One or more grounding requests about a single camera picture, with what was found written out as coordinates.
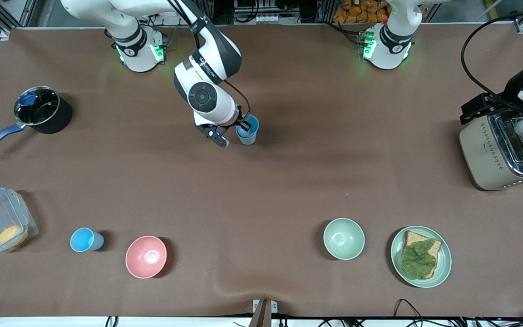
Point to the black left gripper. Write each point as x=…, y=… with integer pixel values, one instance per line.
x=501, y=102

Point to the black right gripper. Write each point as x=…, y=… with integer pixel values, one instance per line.
x=239, y=119

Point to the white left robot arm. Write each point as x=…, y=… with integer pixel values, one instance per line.
x=393, y=45

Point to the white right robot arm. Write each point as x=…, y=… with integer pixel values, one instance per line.
x=204, y=95

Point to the beige metal toaster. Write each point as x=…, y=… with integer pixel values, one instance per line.
x=484, y=154

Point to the white power strip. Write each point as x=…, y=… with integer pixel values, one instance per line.
x=267, y=18

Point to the brown bread slice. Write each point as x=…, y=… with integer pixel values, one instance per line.
x=413, y=237

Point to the pale green bowl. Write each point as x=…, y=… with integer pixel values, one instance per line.
x=344, y=239

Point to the bag of orange buns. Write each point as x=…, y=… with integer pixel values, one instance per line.
x=361, y=11

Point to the pale green plate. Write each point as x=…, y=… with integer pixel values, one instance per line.
x=445, y=263

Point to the pink bowl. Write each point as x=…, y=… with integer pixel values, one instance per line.
x=145, y=257

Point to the green lettuce leaf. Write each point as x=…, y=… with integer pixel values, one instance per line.
x=418, y=261

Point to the blue object inside saucepan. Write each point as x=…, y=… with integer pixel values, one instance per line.
x=27, y=97

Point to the orange round fruit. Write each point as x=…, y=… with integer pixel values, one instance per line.
x=12, y=236

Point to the metal table edge bracket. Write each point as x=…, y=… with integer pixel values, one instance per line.
x=264, y=311

